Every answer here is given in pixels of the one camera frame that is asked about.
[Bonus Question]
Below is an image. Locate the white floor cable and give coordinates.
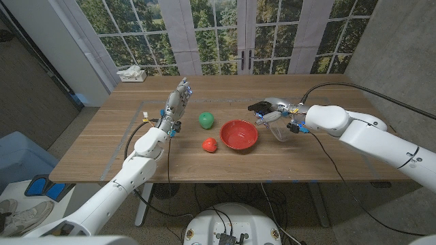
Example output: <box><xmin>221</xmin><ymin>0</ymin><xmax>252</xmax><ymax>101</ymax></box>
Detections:
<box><xmin>260</xmin><ymin>182</ymin><xmax>301</xmax><ymax>245</ymax></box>

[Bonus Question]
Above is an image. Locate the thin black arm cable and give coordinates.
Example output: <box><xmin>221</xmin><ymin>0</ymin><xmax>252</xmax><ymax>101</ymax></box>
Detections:
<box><xmin>166</xmin><ymin>137</ymin><xmax>172</xmax><ymax>205</ymax></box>
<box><xmin>310</xmin><ymin>132</ymin><xmax>426</xmax><ymax>237</ymax></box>

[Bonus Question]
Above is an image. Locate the white robot torso base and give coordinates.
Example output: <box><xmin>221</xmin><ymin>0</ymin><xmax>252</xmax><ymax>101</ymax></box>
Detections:
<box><xmin>183</xmin><ymin>202</ymin><xmax>282</xmax><ymax>245</ymax></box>

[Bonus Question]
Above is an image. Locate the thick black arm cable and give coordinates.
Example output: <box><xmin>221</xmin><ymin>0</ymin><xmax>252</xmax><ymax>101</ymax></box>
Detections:
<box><xmin>123</xmin><ymin>118</ymin><xmax>195</xmax><ymax>218</ymax></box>
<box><xmin>299</xmin><ymin>82</ymin><xmax>436</xmax><ymax>120</ymax></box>

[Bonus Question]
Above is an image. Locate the green apple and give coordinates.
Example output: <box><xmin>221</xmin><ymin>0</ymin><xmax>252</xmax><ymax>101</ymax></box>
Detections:
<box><xmin>198</xmin><ymin>112</ymin><xmax>215</xmax><ymax>130</ymax></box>

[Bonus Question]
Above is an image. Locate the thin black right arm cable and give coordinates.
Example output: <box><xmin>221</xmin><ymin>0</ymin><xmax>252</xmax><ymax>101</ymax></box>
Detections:
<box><xmin>310</xmin><ymin>132</ymin><xmax>426</xmax><ymax>237</ymax></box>

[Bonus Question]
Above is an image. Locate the clear spray bottle black pump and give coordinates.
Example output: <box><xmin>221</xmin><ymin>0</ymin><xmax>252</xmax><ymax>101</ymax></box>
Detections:
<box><xmin>247</xmin><ymin>100</ymin><xmax>297</xmax><ymax>142</ymax></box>

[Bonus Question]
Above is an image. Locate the white table leg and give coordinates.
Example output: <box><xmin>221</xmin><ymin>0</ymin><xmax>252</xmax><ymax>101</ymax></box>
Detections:
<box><xmin>134</xmin><ymin>182</ymin><xmax>154</xmax><ymax>227</ymax></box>

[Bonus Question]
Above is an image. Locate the black round grille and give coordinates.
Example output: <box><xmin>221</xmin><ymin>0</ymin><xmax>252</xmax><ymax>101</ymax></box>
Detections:
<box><xmin>152</xmin><ymin>182</ymin><xmax>181</xmax><ymax>200</ymax></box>

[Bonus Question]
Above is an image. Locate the printed window backdrop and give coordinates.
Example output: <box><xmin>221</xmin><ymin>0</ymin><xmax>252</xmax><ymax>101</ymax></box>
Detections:
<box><xmin>50</xmin><ymin>0</ymin><xmax>379</xmax><ymax>93</ymax></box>

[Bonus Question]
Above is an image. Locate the blue black foot pedal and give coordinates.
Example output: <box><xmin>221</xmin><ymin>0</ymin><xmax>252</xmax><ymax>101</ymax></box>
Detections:
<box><xmin>24</xmin><ymin>174</ymin><xmax>76</xmax><ymax>202</ymax></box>

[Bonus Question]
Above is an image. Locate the grey white sneaker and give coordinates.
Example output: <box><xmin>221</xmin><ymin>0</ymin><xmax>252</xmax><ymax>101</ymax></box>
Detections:
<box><xmin>0</xmin><ymin>198</ymin><xmax>18</xmax><ymax>216</ymax></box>
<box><xmin>0</xmin><ymin>200</ymin><xmax>55</xmax><ymax>238</ymax></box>

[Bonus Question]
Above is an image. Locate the red bowl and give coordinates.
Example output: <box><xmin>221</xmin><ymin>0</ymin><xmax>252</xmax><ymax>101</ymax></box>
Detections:
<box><xmin>219</xmin><ymin>119</ymin><xmax>259</xmax><ymax>151</ymax></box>

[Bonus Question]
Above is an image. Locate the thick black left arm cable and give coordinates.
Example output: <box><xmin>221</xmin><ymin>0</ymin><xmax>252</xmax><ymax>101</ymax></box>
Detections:
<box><xmin>123</xmin><ymin>118</ymin><xmax>195</xmax><ymax>218</ymax></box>

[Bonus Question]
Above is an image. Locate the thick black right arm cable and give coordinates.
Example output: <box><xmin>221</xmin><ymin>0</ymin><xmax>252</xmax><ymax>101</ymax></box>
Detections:
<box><xmin>299</xmin><ymin>82</ymin><xmax>436</xmax><ymax>120</ymax></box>

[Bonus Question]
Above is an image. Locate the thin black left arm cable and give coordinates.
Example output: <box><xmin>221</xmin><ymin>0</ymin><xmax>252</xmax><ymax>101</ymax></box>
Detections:
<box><xmin>166</xmin><ymin>137</ymin><xmax>172</xmax><ymax>205</ymax></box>

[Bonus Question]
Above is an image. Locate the white tissue box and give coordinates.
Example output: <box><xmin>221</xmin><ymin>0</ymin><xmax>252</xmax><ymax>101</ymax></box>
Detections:
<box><xmin>116</xmin><ymin>65</ymin><xmax>148</xmax><ymax>83</ymax></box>

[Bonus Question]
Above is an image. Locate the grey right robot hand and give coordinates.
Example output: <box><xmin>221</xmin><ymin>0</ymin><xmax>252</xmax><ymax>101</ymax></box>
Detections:
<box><xmin>254</xmin><ymin>97</ymin><xmax>311</xmax><ymax>134</ymax></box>

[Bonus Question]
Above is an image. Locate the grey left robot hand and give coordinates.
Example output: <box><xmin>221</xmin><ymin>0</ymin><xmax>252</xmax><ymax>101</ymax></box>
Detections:
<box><xmin>156</xmin><ymin>77</ymin><xmax>193</xmax><ymax>138</ymax></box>

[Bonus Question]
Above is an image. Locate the blue storage bin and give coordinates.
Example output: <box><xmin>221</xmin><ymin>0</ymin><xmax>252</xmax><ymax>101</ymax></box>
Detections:
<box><xmin>0</xmin><ymin>131</ymin><xmax>59</xmax><ymax>193</ymax></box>

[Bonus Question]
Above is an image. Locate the grey table leg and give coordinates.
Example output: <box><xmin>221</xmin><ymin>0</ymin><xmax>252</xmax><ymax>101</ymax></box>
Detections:
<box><xmin>308</xmin><ymin>182</ymin><xmax>331</xmax><ymax>228</ymax></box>

